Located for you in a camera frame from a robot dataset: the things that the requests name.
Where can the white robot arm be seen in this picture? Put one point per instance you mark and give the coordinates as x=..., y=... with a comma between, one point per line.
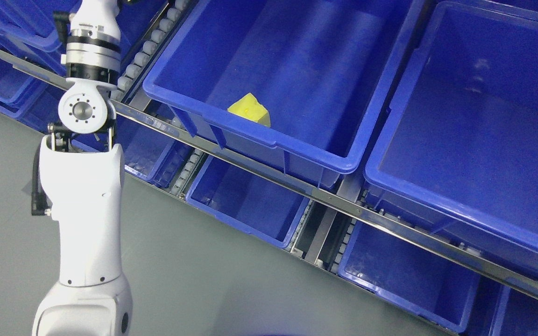
x=78, y=175

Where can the yellow foam block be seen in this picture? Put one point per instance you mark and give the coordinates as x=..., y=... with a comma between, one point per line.
x=248, y=107

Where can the metal shelf rack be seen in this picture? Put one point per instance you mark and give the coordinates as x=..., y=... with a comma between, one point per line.
x=506, y=301

